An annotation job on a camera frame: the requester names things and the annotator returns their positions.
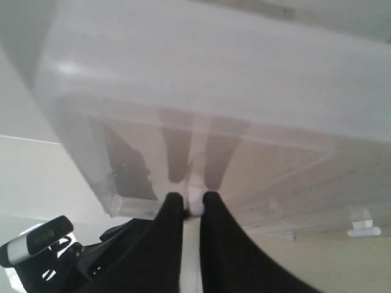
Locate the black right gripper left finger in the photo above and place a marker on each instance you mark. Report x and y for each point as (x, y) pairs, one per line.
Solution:
(153, 263)

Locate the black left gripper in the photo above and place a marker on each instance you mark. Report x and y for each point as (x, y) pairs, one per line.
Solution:
(67, 266)

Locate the translucent top drawer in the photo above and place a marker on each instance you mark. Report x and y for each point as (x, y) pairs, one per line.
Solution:
(275, 181)

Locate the white plastic drawer cabinet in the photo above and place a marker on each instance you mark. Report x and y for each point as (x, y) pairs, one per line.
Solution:
(319, 66)

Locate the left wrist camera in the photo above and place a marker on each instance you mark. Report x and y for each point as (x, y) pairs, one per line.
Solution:
(35, 241)

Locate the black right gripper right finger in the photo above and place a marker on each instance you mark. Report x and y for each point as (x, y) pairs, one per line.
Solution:
(230, 261)

